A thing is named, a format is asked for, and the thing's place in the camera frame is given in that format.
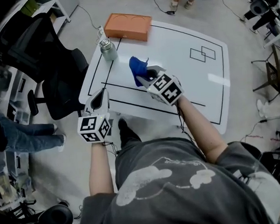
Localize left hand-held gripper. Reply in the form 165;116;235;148
74;87;113;145

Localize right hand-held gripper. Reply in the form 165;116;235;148
135;63;186;109

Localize blue cloth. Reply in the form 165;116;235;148
128;55;151;88

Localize small steel bottle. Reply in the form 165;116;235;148
98;38;118;62

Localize person's left forearm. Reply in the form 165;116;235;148
86;141;114;196

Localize person's right forearm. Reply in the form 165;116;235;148
177;95;230;166

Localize person's black shoe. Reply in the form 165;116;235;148
117;117;130;133

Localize person's black trousers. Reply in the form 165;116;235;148
119;127;143;151

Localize black mesh office chair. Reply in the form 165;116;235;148
0;10;93;124

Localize orange box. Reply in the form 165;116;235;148
103;10;154;44

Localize white rack with clear drawers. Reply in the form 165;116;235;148
0;64;46;210

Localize white open shelf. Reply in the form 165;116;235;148
0;0;73;45

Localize green box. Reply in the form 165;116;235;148
20;0;40;15

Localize person's grey printed t-shirt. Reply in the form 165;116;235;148
70;129;280;224

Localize black metal stand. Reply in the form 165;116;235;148
250;44;280;102

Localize white desk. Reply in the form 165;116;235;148
261;18;280;50

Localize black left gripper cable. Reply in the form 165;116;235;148
103;139;121;158

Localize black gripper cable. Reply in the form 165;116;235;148
103;139;121;158
176;102;207;164

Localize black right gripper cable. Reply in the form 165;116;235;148
176;102;207;164

